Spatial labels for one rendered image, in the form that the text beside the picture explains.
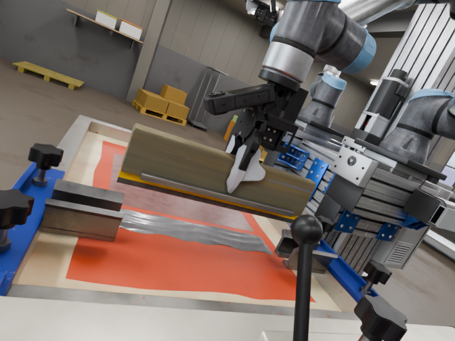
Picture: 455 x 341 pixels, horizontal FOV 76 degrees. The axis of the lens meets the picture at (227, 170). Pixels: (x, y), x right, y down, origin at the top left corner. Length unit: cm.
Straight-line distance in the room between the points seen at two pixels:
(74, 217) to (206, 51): 808
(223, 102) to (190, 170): 12
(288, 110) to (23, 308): 43
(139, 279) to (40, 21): 788
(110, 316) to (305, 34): 43
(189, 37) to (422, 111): 750
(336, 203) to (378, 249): 59
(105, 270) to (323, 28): 47
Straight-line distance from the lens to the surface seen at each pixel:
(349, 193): 105
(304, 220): 26
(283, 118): 51
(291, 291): 59
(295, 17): 50
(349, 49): 56
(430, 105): 113
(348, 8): 74
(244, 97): 47
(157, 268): 48
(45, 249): 47
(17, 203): 35
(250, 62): 889
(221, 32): 855
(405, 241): 164
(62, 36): 813
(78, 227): 46
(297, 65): 49
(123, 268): 46
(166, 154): 47
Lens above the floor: 124
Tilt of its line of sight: 14 degrees down
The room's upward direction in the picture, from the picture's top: 23 degrees clockwise
